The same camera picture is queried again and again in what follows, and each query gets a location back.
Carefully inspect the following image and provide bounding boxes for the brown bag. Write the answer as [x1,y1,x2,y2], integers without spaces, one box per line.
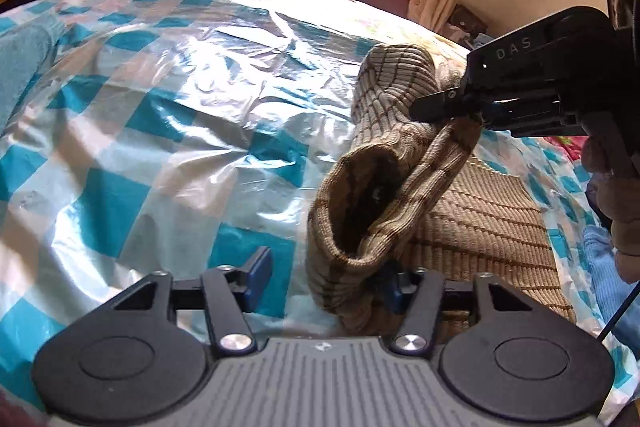
[450,4,489,36]

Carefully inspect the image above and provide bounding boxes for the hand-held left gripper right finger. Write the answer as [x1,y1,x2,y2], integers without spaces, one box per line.
[377,268,534,356]

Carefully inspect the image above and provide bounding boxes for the brown striped ribbed sweater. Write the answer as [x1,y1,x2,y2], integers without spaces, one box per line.
[305,43,577,338]

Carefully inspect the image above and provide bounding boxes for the light blue cloth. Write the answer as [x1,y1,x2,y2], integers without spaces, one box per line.
[581,224,624,334]

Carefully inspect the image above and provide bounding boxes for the teal towel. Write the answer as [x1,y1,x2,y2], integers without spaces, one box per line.
[0,19,67,138]

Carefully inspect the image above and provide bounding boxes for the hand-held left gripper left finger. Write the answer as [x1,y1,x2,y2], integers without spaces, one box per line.
[112,247,274,356]

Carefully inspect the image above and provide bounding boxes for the person's right hand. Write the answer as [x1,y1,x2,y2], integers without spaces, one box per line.
[580,0,640,284]

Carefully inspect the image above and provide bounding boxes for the blue checkered plastic sheet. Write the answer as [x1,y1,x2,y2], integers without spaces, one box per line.
[0,0,631,413]

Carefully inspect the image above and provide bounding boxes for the black cable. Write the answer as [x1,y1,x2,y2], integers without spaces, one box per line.
[597,291,632,341]

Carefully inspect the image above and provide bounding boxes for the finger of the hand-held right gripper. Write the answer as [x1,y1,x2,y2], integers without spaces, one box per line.
[409,89,483,122]
[480,100,563,130]

